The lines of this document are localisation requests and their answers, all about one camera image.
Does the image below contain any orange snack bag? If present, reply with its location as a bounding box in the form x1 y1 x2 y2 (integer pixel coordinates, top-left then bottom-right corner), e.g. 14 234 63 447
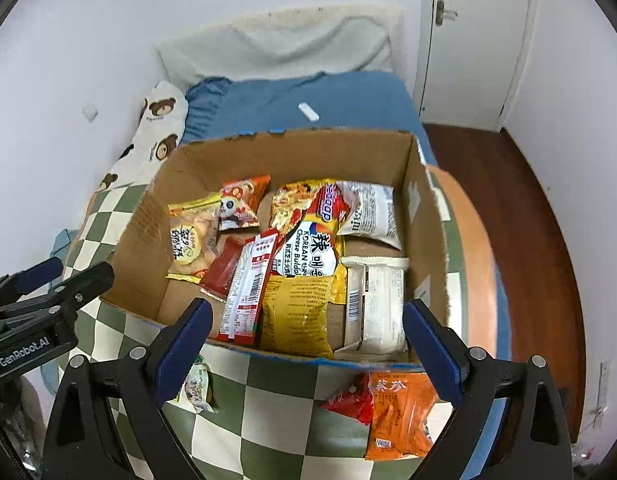
365 372 439 462

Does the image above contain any white green snack pouch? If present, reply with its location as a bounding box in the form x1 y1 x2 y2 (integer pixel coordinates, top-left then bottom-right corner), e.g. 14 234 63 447
172 356 215 415

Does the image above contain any red white stick packet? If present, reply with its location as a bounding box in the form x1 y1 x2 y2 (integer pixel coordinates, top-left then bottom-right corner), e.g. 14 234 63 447
216 228 281 347

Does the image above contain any white wrapped bread packet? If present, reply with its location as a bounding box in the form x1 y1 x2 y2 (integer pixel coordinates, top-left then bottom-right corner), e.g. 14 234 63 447
335 256 409 362

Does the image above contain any dark red snack packet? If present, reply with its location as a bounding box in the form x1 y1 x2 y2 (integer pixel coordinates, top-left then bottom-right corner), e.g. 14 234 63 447
200 236 243 300

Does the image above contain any red small snack packet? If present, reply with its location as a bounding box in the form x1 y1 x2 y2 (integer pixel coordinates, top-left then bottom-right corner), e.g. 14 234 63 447
321 374 374 426

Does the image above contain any yellow clear snack packet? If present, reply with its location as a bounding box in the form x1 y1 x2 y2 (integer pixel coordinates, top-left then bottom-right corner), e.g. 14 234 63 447
166 193 220 284

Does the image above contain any orange panda snack packet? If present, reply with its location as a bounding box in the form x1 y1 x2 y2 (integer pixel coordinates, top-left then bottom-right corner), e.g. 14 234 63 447
220 174 270 232

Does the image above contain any yellow Sedaap noodle packet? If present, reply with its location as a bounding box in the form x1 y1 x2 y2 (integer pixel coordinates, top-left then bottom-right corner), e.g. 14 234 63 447
260 179 350 358

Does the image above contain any bear print pillow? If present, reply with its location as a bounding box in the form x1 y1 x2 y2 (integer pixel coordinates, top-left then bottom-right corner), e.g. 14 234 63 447
97 80 188 192

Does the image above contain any white noodle packet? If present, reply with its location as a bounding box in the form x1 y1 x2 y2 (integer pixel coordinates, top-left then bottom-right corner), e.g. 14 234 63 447
337 181 402 250

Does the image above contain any brown cardboard box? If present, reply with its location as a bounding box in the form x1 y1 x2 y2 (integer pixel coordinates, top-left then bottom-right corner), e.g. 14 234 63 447
99 128 452 366

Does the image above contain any blue bed sheet mattress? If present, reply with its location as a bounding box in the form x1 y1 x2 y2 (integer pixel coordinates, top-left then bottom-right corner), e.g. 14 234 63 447
180 72 438 165

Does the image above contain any white remote control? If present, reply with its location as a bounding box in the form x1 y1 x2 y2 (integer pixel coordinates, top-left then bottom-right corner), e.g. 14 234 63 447
298 102 321 122

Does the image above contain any white door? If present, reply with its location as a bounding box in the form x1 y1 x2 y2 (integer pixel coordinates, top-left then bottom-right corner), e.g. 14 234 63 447
414 0 537 131

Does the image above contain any wall power outlet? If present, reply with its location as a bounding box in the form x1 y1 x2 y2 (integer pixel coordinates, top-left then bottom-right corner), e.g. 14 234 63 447
592 360 612 429

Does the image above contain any white wall switch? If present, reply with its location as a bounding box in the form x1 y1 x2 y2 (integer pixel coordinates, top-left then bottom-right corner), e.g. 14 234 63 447
82 102 98 122

